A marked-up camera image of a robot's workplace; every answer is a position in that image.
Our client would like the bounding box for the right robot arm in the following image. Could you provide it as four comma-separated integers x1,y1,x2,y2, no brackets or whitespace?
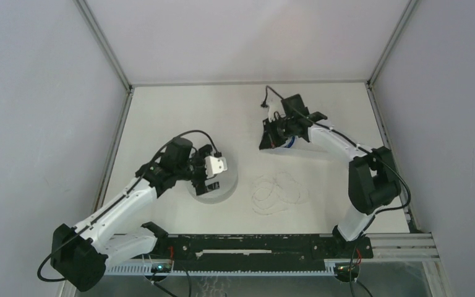
259,94,404,257

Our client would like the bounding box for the white cable spool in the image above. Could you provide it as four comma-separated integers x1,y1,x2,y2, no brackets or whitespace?
186,155,238,204

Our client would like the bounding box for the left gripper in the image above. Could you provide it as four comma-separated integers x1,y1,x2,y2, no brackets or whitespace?
175,145,220,195

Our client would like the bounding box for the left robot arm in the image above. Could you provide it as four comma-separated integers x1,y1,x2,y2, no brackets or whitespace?
44,136,228,291

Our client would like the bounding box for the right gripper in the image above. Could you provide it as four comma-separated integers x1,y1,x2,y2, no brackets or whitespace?
259,116,294,150

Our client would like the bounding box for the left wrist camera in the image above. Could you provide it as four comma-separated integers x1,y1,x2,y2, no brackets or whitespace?
204,155,228,179

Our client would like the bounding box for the white slotted cable duct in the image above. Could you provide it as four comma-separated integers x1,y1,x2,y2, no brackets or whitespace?
105,260,357,277

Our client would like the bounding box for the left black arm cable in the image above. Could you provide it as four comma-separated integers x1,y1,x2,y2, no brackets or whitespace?
36,129,221,283

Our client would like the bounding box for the white thin cable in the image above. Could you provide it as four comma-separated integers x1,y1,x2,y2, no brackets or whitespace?
250,171,310,217

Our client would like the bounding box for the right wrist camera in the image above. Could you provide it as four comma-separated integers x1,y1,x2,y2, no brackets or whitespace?
264,101,285,122

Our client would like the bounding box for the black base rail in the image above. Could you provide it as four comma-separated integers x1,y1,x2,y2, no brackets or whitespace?
142,222,374,268

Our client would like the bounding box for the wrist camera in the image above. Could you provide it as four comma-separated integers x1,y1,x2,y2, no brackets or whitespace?
264,101,285,122
204,155,228,179

